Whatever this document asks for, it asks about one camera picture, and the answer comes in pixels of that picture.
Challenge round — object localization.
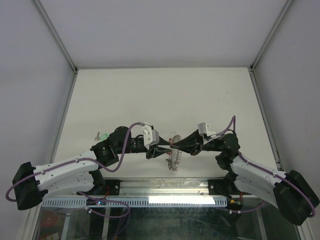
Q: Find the aluminium mounting rail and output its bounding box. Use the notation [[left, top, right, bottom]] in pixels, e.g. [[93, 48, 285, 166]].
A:
[[32, 176, 301, 200]]

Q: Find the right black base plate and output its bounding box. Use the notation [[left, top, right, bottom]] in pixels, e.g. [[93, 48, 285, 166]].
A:
[[207, 178, 241, 198]]

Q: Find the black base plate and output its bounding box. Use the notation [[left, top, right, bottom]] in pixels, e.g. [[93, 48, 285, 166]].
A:
[[84, 179, 122, 197], [207, 178, 241, 198]]

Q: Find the right aluminium frame post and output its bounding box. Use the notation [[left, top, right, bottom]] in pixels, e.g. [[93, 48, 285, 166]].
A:
[[250, 0, 295, 72]]

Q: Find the white slotted cable duct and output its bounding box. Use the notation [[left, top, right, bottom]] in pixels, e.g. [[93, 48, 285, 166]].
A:
[[41, 195, 227, 209]]

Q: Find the aluminium frame post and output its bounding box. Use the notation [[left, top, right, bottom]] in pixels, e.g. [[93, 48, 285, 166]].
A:
[[31, 0, 78, 74], [250, 0, 295, 72]]

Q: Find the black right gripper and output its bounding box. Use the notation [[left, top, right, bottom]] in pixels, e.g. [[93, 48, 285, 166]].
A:
[[170, 128, 221, 156]]

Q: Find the left aluminium frame post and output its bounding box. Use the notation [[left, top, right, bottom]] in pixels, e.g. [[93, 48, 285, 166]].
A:
[[31, 0, 78, 74]]

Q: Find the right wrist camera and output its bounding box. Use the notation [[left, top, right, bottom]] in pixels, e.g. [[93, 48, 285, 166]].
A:
[[197, 122, 217, 140]]

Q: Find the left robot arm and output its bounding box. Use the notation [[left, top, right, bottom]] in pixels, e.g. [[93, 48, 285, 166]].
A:
[[5, 123, 171, 211]]

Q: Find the green tag loose key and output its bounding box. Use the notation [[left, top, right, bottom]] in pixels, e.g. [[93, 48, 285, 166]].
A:
[[94, 132, 109, 142]]

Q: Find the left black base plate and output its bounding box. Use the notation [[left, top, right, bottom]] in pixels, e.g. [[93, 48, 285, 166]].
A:
[[84, 179, 122, 197]]

